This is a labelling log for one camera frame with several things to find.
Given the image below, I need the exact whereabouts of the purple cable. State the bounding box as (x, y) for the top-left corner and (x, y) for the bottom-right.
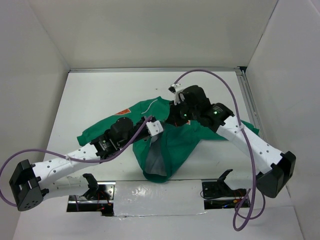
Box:
(173, 69), (266, 231)
(0, 114), (155, 212)

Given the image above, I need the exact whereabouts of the aluminium frame rail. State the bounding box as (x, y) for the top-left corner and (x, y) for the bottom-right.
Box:
(236, 66), (267, 142)

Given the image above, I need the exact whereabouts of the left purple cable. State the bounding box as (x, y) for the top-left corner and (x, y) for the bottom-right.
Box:
(0, 114), (155, 212)

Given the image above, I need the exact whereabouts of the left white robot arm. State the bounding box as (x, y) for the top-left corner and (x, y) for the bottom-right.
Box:
(1, 116), (160, 212)

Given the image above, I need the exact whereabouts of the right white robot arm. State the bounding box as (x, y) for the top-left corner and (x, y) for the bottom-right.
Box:
(166, 83), (296, 199)

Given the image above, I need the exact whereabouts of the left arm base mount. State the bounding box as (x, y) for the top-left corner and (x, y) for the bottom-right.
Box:
(66, 181), (116, 216)

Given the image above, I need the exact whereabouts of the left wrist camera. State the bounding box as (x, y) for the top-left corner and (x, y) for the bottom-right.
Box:
(146, 120), (164, 137)

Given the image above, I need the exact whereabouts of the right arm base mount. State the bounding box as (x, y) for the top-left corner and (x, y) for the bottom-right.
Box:
(200, 169), (247, 210)

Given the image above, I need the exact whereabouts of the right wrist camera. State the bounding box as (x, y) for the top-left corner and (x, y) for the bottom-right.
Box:
(168, 83), (185, 106)

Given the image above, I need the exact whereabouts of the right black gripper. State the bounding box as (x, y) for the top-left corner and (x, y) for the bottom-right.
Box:
(167, 96), (200, 127)

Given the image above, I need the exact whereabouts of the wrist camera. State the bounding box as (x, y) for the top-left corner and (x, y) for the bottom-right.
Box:
(168, 83), (185, 106)
(146, 120), (164, 137)

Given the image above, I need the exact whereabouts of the green jacket with white lining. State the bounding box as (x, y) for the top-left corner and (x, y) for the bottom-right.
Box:
(76, 96), (260, 184)

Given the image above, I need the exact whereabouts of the white taped cover plate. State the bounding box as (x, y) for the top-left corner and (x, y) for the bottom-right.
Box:
(113, 180), (206, 217)

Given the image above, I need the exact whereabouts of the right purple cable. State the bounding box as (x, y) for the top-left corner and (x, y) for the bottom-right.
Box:
(173, 69), (266, 231)

